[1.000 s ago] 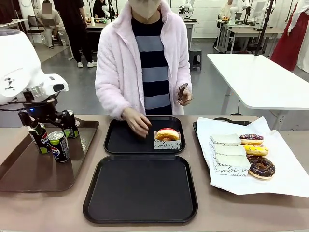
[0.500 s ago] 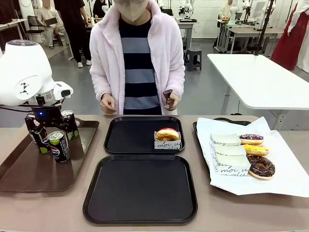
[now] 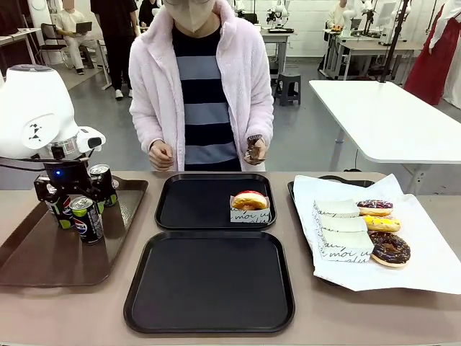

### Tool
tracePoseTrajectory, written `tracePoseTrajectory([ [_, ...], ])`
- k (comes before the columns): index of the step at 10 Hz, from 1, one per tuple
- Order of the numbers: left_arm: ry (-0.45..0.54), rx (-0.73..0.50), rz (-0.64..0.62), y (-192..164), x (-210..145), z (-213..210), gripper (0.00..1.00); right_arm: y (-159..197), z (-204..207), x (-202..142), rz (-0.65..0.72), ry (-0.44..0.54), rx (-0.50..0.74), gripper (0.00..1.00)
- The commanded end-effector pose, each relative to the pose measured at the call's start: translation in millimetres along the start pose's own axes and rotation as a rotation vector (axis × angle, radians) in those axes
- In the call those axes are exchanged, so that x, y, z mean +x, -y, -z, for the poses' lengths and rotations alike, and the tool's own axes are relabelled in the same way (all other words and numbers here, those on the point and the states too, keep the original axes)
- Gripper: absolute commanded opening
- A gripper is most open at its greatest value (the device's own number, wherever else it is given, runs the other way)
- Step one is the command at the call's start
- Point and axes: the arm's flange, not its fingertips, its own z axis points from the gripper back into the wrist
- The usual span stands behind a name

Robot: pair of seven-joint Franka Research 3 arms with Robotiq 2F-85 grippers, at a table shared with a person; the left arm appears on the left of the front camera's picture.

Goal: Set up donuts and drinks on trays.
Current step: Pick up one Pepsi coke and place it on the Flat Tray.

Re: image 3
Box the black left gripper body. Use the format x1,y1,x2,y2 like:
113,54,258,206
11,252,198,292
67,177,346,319
38,161,94,192

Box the black green pepsi can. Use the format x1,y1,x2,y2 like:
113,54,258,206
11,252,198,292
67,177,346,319
45,194,76,231
89,164,119,209
69,196,105,247

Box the brown metal tongs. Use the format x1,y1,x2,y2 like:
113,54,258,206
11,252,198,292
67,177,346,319
243,133,268,164

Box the pink sprinkled chocolate donut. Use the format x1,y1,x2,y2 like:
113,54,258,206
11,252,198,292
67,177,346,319
356,199,394,218

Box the yellow glazed donut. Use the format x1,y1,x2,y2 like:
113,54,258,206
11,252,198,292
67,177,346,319
361,214,402,233

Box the chocolate glazed donut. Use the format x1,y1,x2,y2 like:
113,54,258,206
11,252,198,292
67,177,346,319
368,231,412,268

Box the person's right forearm pink sleeve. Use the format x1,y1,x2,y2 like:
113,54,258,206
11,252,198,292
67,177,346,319
129,97,170,152

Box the person's left forearm pink sleeve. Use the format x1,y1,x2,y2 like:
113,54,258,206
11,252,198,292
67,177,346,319
236,97,275,147

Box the person's right hand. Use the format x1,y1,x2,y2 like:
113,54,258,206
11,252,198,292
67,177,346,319
148,139,175,171

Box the person's left hand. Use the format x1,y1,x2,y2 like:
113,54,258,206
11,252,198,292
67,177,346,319
244,138,269,165

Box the brown plastic tray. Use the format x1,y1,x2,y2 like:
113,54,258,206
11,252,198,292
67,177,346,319
0,175,149,288

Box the person in pink fleece jacket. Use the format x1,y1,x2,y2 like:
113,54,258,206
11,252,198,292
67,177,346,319
128,0,276,173

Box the seated person in white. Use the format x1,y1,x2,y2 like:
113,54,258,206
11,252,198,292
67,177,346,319
53,0,99,76

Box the black office chair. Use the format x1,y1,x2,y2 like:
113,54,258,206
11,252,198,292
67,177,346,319
38,22,70,68

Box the standing person in black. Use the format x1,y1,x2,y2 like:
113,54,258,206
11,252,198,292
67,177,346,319
89,0,140,100

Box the red glazed donut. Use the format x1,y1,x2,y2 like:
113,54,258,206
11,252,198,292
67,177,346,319
231,190,269,212

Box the large black square tray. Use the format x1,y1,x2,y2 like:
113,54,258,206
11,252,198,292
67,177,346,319
123,230,296,334

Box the pink frosted donut in box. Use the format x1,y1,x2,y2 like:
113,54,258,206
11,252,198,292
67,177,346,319
229,196,271,226

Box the laptop on lap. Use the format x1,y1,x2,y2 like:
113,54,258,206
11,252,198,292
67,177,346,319
68,21,94,36

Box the black tray under paper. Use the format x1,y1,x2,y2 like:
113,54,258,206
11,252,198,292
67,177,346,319
287,174,376,285

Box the beige face mask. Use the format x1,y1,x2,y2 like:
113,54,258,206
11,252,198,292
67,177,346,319
166,0,214,36

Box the grey plastic stool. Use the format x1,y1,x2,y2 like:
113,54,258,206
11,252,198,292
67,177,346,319
274,71,303,107

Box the grey background desk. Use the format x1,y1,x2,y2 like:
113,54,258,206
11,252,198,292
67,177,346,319
259,27,293,79

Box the white table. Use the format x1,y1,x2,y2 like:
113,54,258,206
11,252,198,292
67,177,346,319
308,79,461,173

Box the grey background table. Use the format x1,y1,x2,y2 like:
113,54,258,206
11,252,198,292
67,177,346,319
323,28,424,81

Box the white paper sheet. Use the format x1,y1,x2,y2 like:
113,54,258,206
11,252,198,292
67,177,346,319
292,173,461,295

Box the figure in red dress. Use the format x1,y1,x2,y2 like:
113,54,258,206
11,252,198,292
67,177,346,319
403,0,461,107

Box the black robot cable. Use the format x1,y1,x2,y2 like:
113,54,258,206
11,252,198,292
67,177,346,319
0,154,91,172

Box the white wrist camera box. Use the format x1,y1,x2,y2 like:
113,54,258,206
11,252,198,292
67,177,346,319
76,127,107,154

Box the black camera pole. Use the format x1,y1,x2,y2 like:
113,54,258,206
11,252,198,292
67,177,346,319
379,0,413,85

